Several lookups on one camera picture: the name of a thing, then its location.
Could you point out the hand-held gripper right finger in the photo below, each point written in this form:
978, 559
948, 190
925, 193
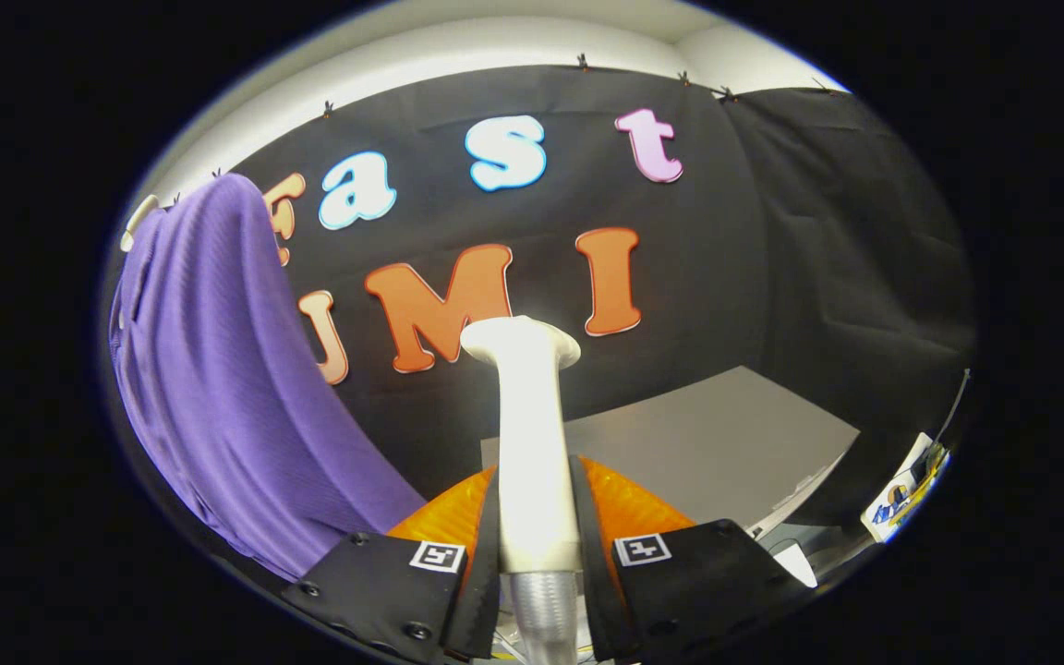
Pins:
597, 591

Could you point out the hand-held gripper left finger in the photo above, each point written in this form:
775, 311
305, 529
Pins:
481, 591

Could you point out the grey cabinet with drawers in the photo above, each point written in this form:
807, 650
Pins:
698, 434

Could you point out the white cluttered side shelf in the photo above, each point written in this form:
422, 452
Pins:
901, 489

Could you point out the cream mannequin torso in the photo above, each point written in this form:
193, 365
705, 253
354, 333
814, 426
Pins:
138, 222

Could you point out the row of black backdrop clips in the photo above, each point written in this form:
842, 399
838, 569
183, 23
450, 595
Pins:
582, 62

